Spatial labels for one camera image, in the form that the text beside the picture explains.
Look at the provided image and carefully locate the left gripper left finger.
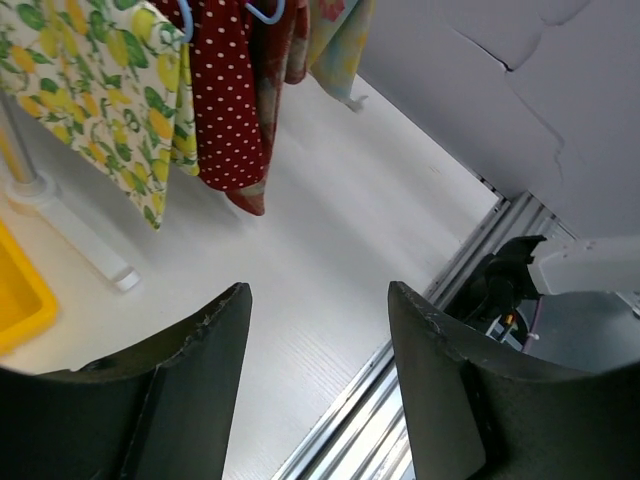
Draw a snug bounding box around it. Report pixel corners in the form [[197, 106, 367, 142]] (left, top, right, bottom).
[[1, 283, 251, 479]]

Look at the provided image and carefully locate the blue wire hanger right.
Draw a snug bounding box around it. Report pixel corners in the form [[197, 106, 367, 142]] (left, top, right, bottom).
[[245, 0, 286, 25]]

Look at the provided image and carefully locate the pastel floral cloth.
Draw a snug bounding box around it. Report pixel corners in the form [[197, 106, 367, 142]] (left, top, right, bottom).
[[307, 0, 376, 112]]

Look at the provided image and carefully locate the lemon print skirt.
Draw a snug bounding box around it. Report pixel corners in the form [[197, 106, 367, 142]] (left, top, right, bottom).
[[1, 0, 199, 229]]

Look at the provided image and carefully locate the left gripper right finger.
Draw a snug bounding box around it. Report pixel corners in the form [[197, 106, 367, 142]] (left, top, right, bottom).
[[387, 280, 640, 480]]

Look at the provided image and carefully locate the blue wire hanger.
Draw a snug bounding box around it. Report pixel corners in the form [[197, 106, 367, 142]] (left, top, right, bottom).
[[245, 0, 286, 25], [177, 0, 194, 44]]

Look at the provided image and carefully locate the yellow plastic tray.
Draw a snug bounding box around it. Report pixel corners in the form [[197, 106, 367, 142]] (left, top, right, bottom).
[[1, 223, 59, 356]]

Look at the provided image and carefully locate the red polka dot skirt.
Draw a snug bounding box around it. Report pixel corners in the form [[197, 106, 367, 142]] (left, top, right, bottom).
[[173, 1, 266, 194]]

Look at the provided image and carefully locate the blue wire hanger left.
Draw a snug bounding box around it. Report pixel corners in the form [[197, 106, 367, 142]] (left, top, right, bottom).
[[177, 0, 194, 44]]

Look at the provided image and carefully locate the metal clothes rack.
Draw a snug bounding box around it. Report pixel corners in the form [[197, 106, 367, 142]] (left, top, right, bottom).
[[1, 95, 141, 292]]

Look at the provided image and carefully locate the red plaid skirt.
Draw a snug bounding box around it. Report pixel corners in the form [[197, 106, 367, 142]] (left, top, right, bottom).
[[227, 1, 310, 216]]

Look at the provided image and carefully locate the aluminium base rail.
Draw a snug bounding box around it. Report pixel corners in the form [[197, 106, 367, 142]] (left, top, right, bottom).
[[274, 192, 567, 479]]

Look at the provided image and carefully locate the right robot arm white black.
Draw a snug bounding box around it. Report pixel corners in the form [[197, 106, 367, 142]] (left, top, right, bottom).
[[454, 235, 639, 323]]

